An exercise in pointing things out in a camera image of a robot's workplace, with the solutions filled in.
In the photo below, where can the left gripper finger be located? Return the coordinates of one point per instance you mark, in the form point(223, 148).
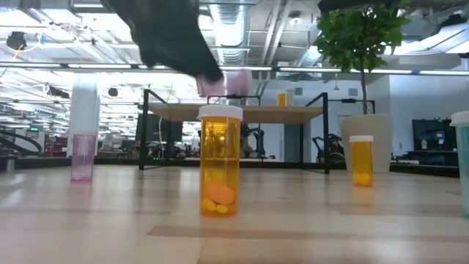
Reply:
point(201, 55)
point(168, 62)

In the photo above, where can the pink pill bottle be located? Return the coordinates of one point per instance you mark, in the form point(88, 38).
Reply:
point(234, 84)
point(83, 157)

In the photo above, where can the large orange pill bottle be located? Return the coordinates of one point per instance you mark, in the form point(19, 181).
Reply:
point(281, 99)

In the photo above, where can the orange bottle with oval tablet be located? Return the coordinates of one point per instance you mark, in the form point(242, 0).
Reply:
point(220, 165)

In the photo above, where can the small orange pill bottle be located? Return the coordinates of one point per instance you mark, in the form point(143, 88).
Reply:
point(362, 161)

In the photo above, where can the green pill bottle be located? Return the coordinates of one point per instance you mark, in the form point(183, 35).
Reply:
point(463, 165)

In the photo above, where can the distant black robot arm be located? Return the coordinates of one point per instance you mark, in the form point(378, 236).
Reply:
point(254, 141)
point(329, 146)

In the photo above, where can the wooden shelf black metal legs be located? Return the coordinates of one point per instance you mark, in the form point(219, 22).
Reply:
point(278, 114)

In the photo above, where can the round black dome fixture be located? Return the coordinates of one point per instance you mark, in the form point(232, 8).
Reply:
point(113, 91)

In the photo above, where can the black desk monitor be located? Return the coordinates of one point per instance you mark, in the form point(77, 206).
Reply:
point(154, 128)

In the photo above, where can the long led light bar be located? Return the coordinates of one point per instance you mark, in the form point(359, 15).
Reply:
point(311, 69)

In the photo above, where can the small grey speaker box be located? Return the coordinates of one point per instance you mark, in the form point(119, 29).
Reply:
point(297, 91)
point(352, 91)

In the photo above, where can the white building pillar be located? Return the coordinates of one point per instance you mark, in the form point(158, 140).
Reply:
point(84, 106)

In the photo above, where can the green plant in white pot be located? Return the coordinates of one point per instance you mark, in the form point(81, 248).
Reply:
point(366, 143)

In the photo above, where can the green exit sign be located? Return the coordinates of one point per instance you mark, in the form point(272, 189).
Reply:
point(34, 129)

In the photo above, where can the black tv screen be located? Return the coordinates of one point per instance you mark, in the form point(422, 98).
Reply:
point(432, 133)

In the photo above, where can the silver ventilation duct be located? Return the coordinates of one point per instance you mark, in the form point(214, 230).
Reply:
point(231, 36)

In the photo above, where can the black metal mount bracket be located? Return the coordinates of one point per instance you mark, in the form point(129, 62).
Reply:
point(242, 97)
point(348, 100)

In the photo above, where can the black hanging camera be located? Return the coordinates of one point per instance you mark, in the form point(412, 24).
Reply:
point(16, 40)

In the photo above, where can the black aluminium table frame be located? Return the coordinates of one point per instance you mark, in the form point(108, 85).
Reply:
point(55, 163)

